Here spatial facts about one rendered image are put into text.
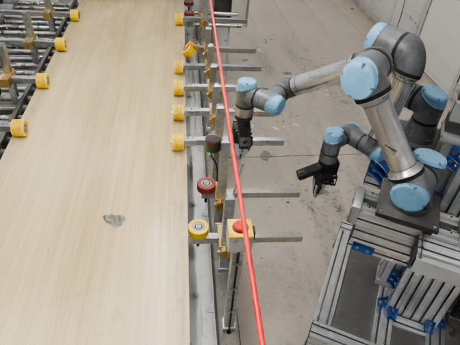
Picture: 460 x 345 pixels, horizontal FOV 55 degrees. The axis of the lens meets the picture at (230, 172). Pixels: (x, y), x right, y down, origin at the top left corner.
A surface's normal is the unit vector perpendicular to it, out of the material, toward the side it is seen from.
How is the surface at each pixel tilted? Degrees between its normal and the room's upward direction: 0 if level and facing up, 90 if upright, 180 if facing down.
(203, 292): 0
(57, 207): 0
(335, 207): 0
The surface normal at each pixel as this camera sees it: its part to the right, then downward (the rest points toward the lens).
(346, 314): 0.07, -0.77
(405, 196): -0.51, 0.60
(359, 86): -0.62, 0.38
